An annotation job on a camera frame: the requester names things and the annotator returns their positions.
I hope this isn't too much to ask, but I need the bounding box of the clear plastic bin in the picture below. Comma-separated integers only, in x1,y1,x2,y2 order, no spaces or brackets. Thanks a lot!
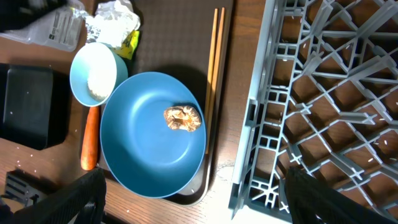
1,0,85,52

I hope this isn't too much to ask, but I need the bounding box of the white tissue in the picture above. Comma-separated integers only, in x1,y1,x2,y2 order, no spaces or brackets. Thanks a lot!
83,0,141,49

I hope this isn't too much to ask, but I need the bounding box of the black plastic bin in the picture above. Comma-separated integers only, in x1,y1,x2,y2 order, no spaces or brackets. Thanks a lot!
1,63,70,150

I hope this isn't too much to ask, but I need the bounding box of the brown serving tray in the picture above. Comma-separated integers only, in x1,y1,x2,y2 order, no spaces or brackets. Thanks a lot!
99,0,234,207

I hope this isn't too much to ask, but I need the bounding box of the grey dishwasher rack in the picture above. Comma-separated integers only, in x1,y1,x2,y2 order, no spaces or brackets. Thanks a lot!
228,0,397,222

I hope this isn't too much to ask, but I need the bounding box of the dried mushroom piece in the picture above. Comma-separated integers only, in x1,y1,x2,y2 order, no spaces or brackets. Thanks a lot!
164,106,201,132

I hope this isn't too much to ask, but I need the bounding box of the light blue rice bowl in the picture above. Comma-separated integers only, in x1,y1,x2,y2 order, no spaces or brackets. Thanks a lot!
70,42,128,107

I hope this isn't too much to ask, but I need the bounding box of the foil snack wrapper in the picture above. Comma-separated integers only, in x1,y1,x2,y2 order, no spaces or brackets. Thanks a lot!
85,26,140,60

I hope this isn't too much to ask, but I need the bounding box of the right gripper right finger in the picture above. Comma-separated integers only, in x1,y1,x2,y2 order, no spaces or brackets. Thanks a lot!
284,167,393,224

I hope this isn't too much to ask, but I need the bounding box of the wooden chopstick right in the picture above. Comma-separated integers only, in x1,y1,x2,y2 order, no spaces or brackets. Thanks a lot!
205,7,225,154

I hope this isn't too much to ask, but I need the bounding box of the dark blue plate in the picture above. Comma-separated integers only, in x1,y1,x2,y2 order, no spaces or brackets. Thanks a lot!
100,72,206,198

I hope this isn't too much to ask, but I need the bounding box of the wooden chopstick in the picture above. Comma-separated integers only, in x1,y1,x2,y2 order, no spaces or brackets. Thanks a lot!
205,8,218,121
205,7,225,154

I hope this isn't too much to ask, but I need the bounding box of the orange carrot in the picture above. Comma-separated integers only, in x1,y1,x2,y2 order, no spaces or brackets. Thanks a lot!
80,106,100,171

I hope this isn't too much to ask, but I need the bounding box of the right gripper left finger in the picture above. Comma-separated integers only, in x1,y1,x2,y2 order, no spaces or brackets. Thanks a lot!
9,168,106,224

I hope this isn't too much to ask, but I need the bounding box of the wooden chopstick left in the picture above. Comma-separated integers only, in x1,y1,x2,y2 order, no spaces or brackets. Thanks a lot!
205,8,218,121

